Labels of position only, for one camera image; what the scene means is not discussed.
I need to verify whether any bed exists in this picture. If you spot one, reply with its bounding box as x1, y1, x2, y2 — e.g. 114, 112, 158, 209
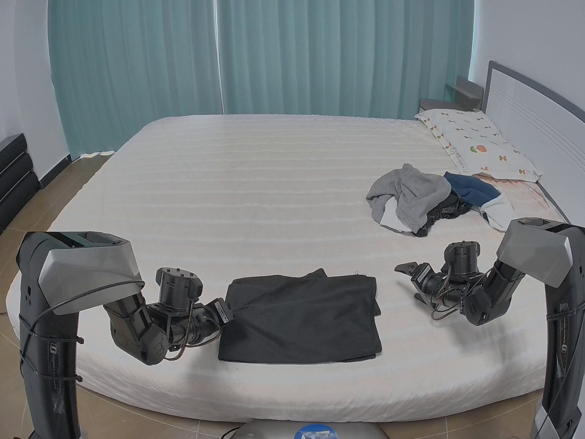
7, 60, 585, 422

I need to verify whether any white printed pillow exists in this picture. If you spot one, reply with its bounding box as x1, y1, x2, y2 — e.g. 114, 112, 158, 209
414, 108, 543, 183

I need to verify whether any pile of clothes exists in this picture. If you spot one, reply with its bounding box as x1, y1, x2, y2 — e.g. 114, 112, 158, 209
366, 164, 512, 237

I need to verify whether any black chest of drawers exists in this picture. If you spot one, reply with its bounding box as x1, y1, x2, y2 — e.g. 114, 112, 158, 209
0, 133, 38, 236

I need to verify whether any black T-shirt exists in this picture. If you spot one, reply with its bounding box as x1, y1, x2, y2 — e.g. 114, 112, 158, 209
218, 268, 383, 365

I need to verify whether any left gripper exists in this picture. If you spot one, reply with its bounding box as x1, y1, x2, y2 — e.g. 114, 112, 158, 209
202, 297, 235, 338

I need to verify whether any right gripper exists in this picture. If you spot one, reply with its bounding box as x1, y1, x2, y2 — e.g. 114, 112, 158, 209
394, 261, 451, 308

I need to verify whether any blue-green curtain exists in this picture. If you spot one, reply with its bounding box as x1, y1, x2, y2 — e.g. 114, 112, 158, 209
215, 0, 477, 120
48, 0, 222, 156

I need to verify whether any black cable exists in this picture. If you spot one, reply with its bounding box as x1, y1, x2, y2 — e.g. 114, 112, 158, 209
18, 281, 146, 374

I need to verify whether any grey bedside table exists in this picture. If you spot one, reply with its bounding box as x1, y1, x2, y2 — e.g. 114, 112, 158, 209
418, 75, 484, 112

